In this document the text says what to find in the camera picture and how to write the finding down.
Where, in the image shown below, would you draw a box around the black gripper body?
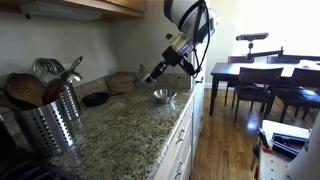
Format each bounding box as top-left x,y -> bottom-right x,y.
161,45 -> 184,67

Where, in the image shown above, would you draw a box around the stack of round wooden trivets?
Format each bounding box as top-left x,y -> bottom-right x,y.
106,74 -> 137,94

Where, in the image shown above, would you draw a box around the dark wooden dining table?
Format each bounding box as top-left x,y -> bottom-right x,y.
209,60 -> 320,116

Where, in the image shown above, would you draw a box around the dark dining chair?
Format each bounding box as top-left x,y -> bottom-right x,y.
223,55 -> 256,107
233,66 -> 284,123
266,54 -> 301,64
274,67 -> 320,123

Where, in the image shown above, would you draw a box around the metal ladle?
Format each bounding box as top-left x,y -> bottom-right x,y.
65,55 -> 84,84

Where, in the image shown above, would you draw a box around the kitchen base cabinet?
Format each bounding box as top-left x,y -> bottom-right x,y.
153,79 -> 205,180

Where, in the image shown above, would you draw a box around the perforated steel utensil holder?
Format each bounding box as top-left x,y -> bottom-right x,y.
59,83 -> 82,122
13,98 -> 76,158

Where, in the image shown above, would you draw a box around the plain wooden spoon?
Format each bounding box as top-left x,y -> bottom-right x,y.
43,78 -> 68,105

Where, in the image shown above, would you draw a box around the white under-cabinet light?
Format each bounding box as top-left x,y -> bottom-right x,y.
19,1 -> 103,22

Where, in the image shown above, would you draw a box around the black red clamp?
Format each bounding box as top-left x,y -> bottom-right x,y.
250,128 -> 273,179

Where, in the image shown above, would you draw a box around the white papers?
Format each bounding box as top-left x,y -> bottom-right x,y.
299,59 -> 320,70

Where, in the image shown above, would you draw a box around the black case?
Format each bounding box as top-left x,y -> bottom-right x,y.
271,132 -> 308,158

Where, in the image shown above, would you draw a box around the white perforated robot table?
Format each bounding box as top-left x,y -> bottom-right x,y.
258,119 -> 311,180

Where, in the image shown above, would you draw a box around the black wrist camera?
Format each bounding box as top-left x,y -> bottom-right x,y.
179,58 -> 198,77

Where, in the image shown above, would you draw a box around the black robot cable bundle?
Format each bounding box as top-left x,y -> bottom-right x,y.
191,0 -> 213,78

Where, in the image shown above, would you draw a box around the metal drawer handle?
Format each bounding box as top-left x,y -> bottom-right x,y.
175,128 -> 186,144
174,160 -> 185,179

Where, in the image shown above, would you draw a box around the wooden wall cabinet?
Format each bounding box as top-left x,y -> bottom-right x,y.
0,0 -> 146,19

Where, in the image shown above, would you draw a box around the black stereo camera bar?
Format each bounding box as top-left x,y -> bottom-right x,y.
235,32 -> 270,42

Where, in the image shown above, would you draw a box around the black camera stand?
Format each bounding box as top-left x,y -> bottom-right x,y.
245,40 -> 284,63

